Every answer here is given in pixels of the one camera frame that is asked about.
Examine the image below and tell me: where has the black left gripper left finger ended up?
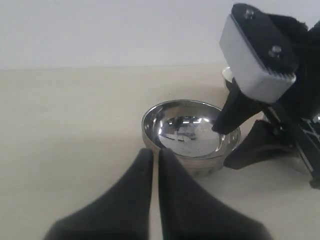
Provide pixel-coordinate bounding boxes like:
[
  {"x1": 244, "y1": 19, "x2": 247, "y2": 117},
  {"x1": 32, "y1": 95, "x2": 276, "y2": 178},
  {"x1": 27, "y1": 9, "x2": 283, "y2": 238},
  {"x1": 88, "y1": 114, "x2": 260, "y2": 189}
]
[{"x1": 44, "y1": 148, "x2": 153, "y2": 240}]

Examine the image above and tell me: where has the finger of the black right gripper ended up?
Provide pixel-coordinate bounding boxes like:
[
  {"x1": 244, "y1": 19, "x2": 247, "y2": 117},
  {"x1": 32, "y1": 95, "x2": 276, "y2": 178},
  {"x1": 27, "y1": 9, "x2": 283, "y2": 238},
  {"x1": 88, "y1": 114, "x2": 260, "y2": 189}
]
[
  {"x1": 212, "y1": 78, "x2": 262, "y2": 135},
  {"x1": 223, "y1": 120, "x2": 295, "y2": 170}
]

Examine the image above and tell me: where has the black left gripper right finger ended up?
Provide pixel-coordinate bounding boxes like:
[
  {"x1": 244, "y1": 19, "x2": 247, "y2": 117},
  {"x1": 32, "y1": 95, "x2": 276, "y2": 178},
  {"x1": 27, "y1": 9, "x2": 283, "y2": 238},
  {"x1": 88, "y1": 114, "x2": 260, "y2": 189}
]
[{"x1": 158, "y1": 148, "x2": 272, "y2": 240}]

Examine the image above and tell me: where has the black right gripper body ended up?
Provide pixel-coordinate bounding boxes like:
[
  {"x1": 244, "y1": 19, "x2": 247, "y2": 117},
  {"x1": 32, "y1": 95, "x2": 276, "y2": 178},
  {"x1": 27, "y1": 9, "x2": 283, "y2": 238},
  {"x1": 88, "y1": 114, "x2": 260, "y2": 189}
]
[{"x1": 257, "y1": 14, "x2": 320, "y2": 188}]

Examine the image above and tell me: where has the white ceramic bowl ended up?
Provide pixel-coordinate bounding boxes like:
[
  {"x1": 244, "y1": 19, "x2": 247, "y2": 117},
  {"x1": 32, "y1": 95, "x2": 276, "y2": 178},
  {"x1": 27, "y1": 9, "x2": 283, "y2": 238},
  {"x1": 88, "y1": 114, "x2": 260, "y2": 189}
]
[{"x1": 221, "y1": 66, "x2": 233, "y2": 83}]

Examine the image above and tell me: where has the ribbed steel bowl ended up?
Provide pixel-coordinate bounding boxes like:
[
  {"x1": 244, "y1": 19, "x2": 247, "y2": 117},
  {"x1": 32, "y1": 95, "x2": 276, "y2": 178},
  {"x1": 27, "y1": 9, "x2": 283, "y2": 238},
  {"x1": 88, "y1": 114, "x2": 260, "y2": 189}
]
[{"x1": 141, "y1": 99, "x2": 242, "y2": 177}]

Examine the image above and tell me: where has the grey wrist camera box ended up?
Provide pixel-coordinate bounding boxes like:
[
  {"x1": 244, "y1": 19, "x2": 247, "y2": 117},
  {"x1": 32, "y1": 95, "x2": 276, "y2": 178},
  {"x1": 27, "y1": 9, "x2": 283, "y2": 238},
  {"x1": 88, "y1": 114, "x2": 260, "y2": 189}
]
[{"x1": 219, "y1": 3, "x2": 299, "y2": 104}]

